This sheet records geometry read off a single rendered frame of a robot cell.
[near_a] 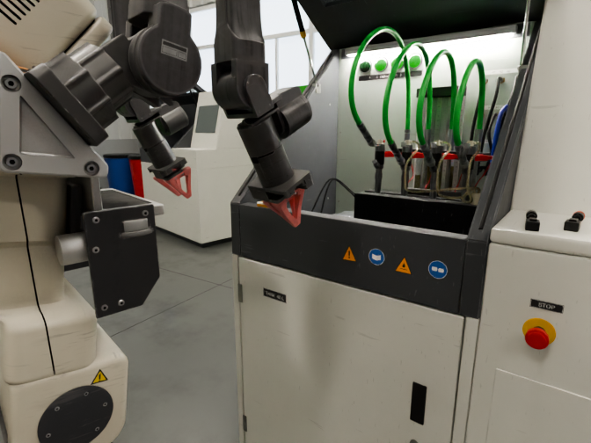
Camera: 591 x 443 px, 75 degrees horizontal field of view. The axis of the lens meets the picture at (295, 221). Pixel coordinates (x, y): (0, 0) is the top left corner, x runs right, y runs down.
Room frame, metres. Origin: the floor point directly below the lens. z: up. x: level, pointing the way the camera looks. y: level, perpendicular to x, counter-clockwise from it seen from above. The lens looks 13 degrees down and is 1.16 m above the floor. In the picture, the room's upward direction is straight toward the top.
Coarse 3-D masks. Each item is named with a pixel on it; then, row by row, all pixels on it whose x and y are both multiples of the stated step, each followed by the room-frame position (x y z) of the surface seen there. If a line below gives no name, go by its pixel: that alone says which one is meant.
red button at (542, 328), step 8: (528, 320) 0.64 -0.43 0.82; (536, 320) 0.63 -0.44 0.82; (544, 320) 0.63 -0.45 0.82; (528, 328) 0.64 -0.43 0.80; (536, 328) 0.61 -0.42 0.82; (544, 328) 0.63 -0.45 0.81; (552, 328) 0.62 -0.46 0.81; (528, 336) 0.61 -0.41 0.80; (536, 336) 0.60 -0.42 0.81; (544, 336) 0.60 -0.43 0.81; (552, 336) 0.62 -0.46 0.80; (528, 344) 0.61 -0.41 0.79; (536, 344) 0.60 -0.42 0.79; (544, 344) 0.59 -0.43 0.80
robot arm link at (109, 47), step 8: (112, 40) 0.46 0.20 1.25; (120, 40) 0.46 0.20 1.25; (128, 40) 0.47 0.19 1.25; (104, 48) 0.45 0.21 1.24; (112, 48) 0.46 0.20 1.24; (120, 48) 0.46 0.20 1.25; (112, 56) 0.45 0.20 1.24; (120, 56) 0.46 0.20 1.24; (120, 64) 0.46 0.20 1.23; (128, 64) 0.47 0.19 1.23; (128, 72) 0.47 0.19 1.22; (136, 88) 0.49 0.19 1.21; (136, 96) 0.52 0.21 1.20; (144, 96) 0.51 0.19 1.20; (152, 96) 0.50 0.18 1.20; (152, 104) 0.53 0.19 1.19; (160, 104) 0.53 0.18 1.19; (168, 104) 0.50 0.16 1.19
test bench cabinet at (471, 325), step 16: (240, 256) 1.11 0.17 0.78; (240, 320) 1.10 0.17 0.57; (240, 336) 1.10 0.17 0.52; (464, 336) 0.71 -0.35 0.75; (240, 352) 1.10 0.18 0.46; (464, 352) 0.70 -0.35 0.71; (240, 368) 1.10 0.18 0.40; (464, 368) 0.70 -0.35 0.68; (240, 384) 1.10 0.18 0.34; (464, 384) 0.70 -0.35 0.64; (240, 400) 1.11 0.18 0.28; (464, 400) 0.70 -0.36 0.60; (240, 416) 1.11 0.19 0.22; (464, 416) 0.70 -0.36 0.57; (240, 432) 1.11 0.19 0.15; (464, 432) 0.69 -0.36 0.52
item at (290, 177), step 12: (264, 156) 0.60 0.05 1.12; (276, 156) 0.61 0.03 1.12; (264, 168) 0.61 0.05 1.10; (276, 168) 0.61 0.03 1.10; (288, 168) 0.63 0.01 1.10; (252, 180) 0.67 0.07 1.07; (264, 180) 0.62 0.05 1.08; (276, 180) 0.61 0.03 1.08; (288, 180) 0.62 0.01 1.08; (300, 180) 0.61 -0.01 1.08; (276, 192) 0.60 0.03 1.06; (288, 192) 0.59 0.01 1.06
